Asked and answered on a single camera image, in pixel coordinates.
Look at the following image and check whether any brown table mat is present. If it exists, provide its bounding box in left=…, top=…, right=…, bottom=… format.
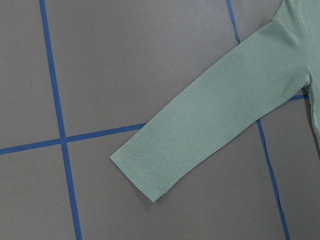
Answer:
left=0, top=0, right=320, bottom=240

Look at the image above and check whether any olive green long-sleeve shirt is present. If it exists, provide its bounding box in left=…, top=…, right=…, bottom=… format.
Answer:
left=110, top=0, right=320, bottom=202

